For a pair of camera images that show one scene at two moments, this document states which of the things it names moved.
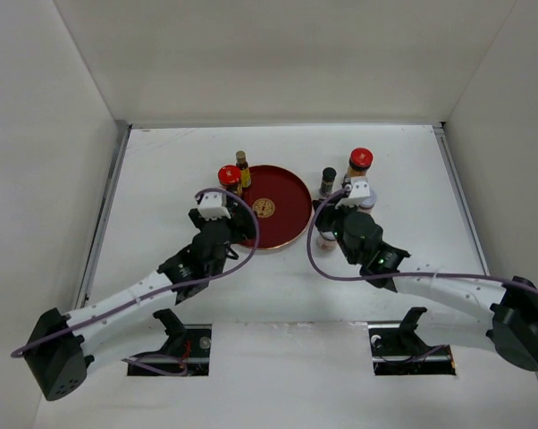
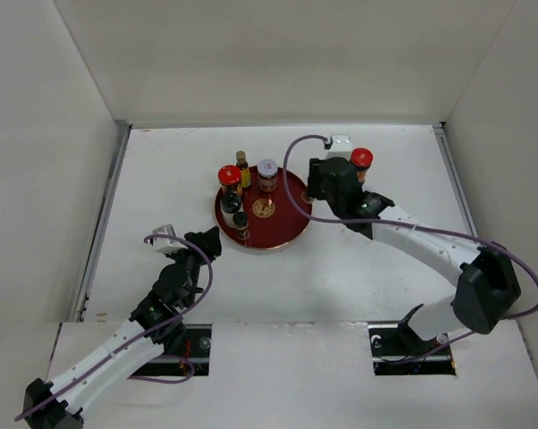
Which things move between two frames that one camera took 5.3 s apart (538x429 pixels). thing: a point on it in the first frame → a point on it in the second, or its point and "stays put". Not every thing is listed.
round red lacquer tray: [283, 204] stays put
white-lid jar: [327, 240] → [267, 170]
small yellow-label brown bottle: [242, 165] stays put
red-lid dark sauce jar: [360, 160] stays put
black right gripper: [327, 213] → [314, 180]
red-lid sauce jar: [229, 176] stays put
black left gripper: [242, 231] → [208, 238]
